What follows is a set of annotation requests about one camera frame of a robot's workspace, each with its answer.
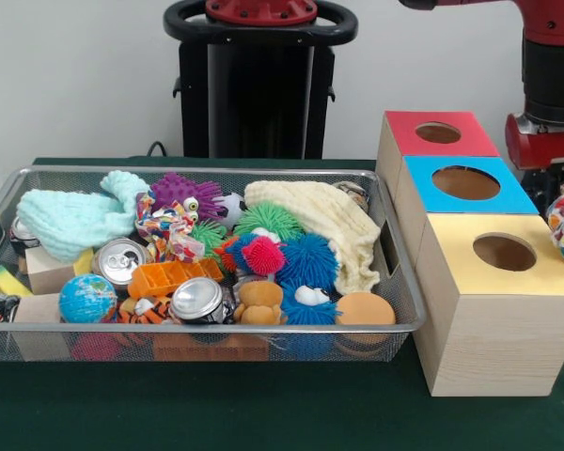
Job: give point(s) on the blue spiky ball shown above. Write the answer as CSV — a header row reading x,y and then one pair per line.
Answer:
x,y
310,256

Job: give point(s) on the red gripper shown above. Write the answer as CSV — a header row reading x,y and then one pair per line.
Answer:
x,y
545,148

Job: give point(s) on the blue globe ball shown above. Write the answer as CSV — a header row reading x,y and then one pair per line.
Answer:
x,y
87,298

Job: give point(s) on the pink spiky ball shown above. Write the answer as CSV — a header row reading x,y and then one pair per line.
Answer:
x,y
263,253

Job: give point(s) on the cream cloth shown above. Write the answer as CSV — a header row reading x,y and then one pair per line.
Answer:
x,y
329,216

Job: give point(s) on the purple spiky ball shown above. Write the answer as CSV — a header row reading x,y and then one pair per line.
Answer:
x,y
188,190

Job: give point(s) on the mint green cloth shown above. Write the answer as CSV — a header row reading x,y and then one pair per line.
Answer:
x,y
70,221

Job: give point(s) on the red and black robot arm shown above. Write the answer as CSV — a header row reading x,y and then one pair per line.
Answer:
x,y
554,70

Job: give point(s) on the wooden box with three holes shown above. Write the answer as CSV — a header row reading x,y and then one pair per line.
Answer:
x,y
498,338

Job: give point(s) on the orange plastic crate toy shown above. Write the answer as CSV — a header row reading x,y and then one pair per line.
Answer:
x,y
169,277

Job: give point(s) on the silver mesh bin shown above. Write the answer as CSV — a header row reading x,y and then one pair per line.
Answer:
x,y
310,350

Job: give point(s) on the orange plush toy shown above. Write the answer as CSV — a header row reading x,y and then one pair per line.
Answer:
x,y
261,300

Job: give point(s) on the silver drink can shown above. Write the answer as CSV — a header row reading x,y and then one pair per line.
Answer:
x,y
197,300
117,263

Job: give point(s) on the dark green cloth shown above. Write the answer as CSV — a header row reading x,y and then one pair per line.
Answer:
x,y
216,409

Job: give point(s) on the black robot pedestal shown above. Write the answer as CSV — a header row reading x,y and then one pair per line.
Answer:
x,y
263,94

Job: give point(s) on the small soccer ball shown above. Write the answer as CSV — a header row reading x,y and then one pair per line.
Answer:
x,y
232,206

